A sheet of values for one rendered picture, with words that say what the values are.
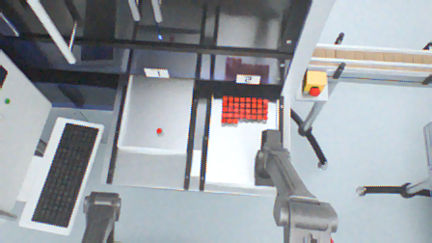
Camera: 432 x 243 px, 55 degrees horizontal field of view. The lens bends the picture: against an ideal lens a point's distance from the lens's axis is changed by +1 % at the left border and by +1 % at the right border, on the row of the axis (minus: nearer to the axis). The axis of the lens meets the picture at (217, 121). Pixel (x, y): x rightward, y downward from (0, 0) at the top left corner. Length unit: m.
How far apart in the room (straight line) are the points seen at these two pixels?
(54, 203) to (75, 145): 0.24
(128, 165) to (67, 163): 0.25
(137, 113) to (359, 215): 1.45
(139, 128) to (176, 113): 0.16
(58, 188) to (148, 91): 0.51
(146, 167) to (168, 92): 0.32
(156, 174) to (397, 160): 1.60
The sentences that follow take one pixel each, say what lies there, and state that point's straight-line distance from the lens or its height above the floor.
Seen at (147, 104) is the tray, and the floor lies 0.88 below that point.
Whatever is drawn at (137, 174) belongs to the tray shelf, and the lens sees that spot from 1.56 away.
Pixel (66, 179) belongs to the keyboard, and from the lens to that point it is 1.68.
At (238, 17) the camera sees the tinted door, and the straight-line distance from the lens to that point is 1.22.
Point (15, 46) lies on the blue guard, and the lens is 1.60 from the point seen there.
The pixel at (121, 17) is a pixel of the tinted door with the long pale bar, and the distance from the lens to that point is 1.30.
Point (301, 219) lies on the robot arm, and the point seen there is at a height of 1.61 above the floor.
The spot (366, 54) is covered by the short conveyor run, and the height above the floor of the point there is 0.93.
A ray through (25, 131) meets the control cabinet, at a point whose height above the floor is 0.93.
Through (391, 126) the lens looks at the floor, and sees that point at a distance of 2.75.
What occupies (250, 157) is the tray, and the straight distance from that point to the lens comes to 1.55.
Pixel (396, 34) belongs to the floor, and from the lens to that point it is 3.09.
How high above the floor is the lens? 2.37
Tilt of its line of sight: 69 degrees down
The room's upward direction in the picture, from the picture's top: straight up
